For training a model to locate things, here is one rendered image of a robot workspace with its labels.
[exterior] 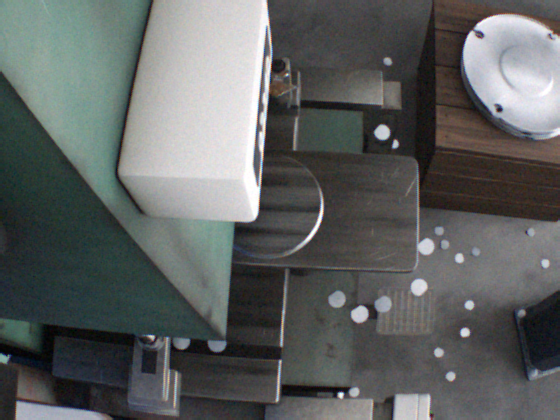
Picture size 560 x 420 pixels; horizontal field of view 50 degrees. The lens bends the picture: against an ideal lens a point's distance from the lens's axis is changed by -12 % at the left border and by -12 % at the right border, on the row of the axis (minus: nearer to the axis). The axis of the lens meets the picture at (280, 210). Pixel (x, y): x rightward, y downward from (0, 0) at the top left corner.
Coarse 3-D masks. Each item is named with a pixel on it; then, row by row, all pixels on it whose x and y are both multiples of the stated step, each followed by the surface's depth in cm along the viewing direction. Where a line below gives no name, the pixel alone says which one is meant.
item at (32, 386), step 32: (32, 384) 85; (64, 384) 90; (128, 416) 86; (160, 416) 86; (192, 416) 86; (224, 416) 85; (256, 416) 85; (288, 416) 83; (320, 416) 83; (352, 416) 82; (384, 416) 84
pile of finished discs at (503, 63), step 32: (480, 32) 131; (512, 32) 130; (544, 32) 130; (480, 64) 127; (512, 64) 126; (544, 64) 126; (480, 96) 125; (512, 96) 125; (544, 96) 124; (512, 128) 124; (544, 128) 122
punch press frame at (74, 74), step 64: (0, 0) 11; (64, 0) 14; (128, 0) 19; (0, 64) 11; (64, 64) 15; (128, 64) 20; (0, 128) 14; (64, 128) 15; (320, 128) 95; (0, 192) 18; (64, 192) 18; (128, 192) 21; (0, 256) 23; (64, 256) 25; (128, 256) 24; (192, 256) 33; (0, 320) 69; (64, 320) 45; (128, 320) 40; (192, 320) 37; (320, 320) 87; (320, 384) 84
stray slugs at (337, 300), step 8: (384, 128) 95; (376, 136) 94; (384, 136) 94; (424, 240) 89; (424, 248) 89; (432, 248) 89; (416, 280) 87; (416, 288) 87; (424, 288) 87; (336, 296) 87; (344, 296) 87; (384, 296) 87; (336, 304) 87; (376, 304) 87; (384, 304) 87; (352, 312) 87; (360, 312) 87; (360, 320) 86; (176, 344) 80; (184, 344) 80; (208, 344) 80; (216, 344) 80; (224, 344) 80
